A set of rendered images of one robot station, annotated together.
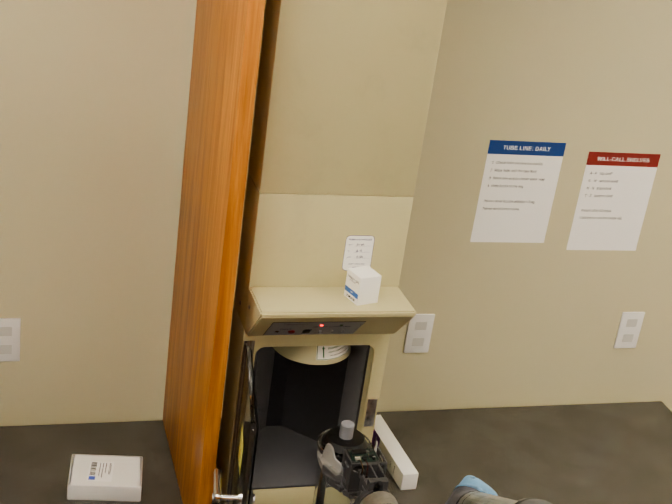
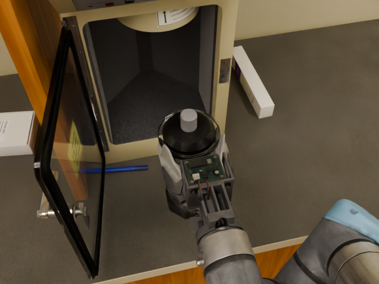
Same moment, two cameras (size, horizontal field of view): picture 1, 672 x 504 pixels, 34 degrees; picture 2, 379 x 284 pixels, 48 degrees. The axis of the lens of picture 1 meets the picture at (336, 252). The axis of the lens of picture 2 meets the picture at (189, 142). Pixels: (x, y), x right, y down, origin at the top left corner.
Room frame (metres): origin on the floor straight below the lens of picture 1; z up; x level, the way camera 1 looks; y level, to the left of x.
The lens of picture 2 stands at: (1.41, -0.12, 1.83)
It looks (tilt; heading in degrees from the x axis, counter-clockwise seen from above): 52 degrees down; 6
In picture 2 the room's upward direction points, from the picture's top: straight up
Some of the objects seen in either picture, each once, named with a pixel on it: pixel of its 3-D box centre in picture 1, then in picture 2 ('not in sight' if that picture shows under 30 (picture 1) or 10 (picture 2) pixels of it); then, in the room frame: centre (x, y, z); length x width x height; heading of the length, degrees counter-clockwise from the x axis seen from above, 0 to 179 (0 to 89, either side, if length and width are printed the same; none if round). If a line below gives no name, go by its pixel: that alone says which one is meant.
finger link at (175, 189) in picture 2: (340, 477); (181, 183); (1.77, -0.07, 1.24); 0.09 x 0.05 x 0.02; 43
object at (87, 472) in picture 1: (105, 477); (4, 133); (2.05, 0.44, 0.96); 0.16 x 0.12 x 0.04; 101
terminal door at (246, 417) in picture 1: (240, 468); (80, 162); (1.83, 0.13, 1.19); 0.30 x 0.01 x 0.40; 9
